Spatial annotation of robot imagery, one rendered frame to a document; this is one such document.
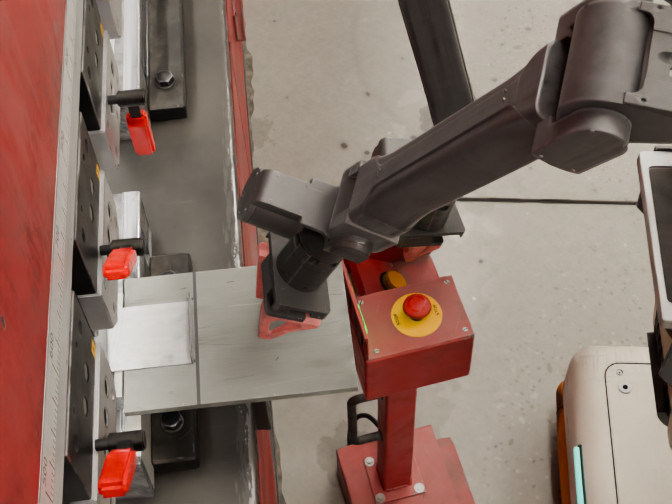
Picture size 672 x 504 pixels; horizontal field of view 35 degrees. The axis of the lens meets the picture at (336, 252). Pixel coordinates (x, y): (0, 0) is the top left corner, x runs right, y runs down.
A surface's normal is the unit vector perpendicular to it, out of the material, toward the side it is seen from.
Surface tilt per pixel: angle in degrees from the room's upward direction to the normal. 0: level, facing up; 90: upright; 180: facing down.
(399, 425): 90
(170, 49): 0
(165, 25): 0
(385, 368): 90
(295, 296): 29
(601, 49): 22
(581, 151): 105
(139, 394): 0
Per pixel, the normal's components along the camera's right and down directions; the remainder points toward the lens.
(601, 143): -0.24, 0.92
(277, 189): 0.32, -0.23
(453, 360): 0.25, 0.79
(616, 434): -0.03, -0.58
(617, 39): -0.15, -0.36
